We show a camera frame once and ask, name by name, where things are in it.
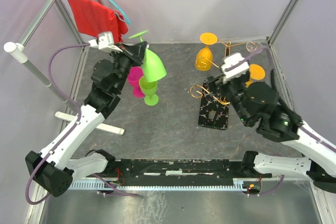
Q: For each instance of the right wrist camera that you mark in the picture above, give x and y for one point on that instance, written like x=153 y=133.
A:
x=233 y=67

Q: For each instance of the gold wire wine glass rack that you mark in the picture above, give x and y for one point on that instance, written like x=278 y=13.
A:
x=214 y=109

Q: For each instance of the orange plastic goblet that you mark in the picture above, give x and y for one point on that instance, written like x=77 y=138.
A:
x=206 y=51
x=257 y=73

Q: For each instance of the white stand foot front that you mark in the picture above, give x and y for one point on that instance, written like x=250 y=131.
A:
x=103 y=127

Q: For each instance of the clear champagne flute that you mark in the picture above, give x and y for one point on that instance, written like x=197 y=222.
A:
x=254 y=46

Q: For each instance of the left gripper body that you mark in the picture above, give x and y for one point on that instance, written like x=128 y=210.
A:
x=123 y=63

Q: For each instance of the grey clothes stand pole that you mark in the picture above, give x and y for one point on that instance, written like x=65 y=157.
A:
x=16 y=49

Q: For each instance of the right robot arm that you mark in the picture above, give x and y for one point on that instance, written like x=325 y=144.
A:
x=260 y=105

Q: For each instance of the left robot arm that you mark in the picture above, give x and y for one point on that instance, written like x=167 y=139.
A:
x=53 y=168

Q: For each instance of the orange plastic goblet front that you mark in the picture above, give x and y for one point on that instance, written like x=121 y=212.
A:
x=206 y=51

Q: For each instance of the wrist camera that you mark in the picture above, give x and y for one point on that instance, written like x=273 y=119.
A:
x=233 y=67
x=105 y=42

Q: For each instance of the white cable duct strip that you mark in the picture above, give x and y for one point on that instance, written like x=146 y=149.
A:
x=96 y=184

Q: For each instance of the green plastic goblet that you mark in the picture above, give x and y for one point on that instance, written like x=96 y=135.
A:
x=149 y=90
x=153 y=67

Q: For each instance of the pink plastic goblet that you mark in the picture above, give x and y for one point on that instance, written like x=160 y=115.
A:
x=133 y=78

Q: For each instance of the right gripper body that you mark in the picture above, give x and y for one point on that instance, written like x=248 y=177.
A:
x=235 y=89

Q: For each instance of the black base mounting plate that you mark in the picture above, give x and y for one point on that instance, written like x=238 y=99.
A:
x=179 y=172

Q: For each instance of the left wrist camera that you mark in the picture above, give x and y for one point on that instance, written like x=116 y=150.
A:
x=105 y=42

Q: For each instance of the red cloth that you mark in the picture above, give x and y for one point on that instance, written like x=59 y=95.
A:
x=93 y=18

